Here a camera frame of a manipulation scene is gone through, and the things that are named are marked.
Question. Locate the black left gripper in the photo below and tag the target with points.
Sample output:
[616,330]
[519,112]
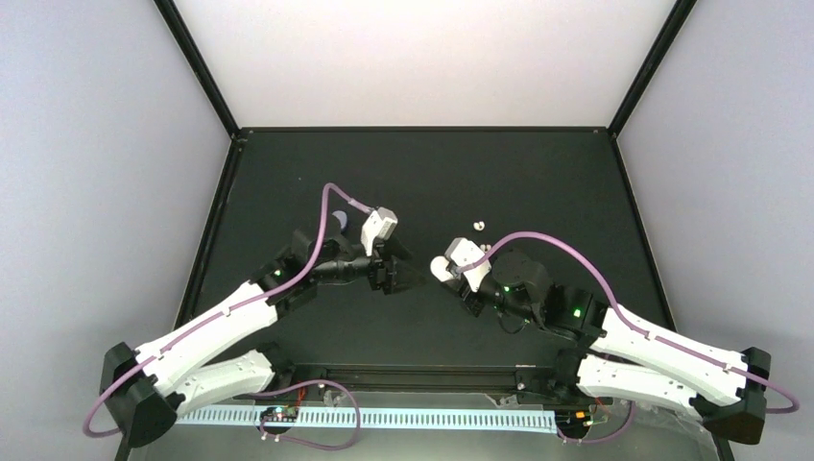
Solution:
[386,279]

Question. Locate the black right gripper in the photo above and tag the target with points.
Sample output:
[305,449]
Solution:
[458,286]

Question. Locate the white earbud charging case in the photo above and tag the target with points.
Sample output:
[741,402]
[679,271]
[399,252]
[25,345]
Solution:
[438,268]

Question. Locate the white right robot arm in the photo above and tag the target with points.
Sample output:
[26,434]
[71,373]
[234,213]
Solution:
[612,352]

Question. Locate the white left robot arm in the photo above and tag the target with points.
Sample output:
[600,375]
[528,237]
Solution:
[148,388]

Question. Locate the purple earbud charging case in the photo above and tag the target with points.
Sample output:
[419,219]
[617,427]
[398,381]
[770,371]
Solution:
[341,219]

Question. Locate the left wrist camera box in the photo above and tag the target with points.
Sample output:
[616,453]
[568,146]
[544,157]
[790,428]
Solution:
[379,226]

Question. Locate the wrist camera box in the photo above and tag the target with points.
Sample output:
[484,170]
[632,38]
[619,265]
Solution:
[379,226]
[466,260]

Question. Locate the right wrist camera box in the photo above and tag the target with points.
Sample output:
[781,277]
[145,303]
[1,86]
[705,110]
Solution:
[466,260]

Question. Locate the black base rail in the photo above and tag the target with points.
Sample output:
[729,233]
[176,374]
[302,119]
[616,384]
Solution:
[528,384]

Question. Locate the white slotted cable duct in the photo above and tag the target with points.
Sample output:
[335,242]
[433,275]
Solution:
[535,421]

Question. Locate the black enclosure frame post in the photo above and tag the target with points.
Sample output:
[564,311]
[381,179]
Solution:
[178,28]

